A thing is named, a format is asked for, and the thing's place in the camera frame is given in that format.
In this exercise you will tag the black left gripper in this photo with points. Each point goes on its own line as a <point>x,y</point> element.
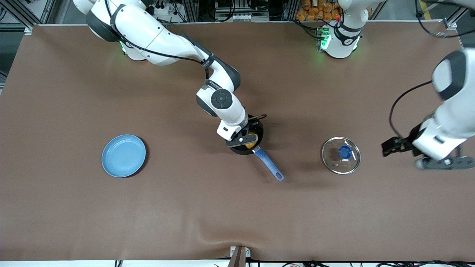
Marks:
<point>409,141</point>

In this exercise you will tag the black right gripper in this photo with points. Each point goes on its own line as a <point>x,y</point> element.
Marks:
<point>253,128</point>

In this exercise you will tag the yellow potato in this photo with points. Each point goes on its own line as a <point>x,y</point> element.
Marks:
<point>252,146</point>

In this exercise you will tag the glass lid with blue knob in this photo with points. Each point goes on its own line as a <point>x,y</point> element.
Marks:
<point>334,163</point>

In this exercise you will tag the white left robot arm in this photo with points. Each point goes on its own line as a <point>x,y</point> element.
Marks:
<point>451,122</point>

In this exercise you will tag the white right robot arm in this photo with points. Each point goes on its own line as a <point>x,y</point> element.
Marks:
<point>159,37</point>

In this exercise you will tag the brown table mat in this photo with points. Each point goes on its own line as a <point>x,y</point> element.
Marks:
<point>185,207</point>

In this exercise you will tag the white multi-socket strip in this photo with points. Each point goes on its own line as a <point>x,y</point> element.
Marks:
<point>237,17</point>

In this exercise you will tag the pile of orange toy food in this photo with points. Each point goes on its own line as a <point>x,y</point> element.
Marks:
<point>315,10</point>

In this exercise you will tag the blue round plate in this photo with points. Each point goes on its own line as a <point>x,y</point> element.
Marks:
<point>122,155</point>

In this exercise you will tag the white power strip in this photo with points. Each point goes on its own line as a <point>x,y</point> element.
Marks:
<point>163,10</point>

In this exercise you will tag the aluminium frame post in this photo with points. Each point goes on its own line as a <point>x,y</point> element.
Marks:
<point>192,10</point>

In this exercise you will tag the metal table edge bracket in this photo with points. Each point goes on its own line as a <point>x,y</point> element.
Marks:
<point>239,257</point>

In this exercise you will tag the metal table corner bracket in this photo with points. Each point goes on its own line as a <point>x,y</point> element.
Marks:
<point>28,30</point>
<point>450,24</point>

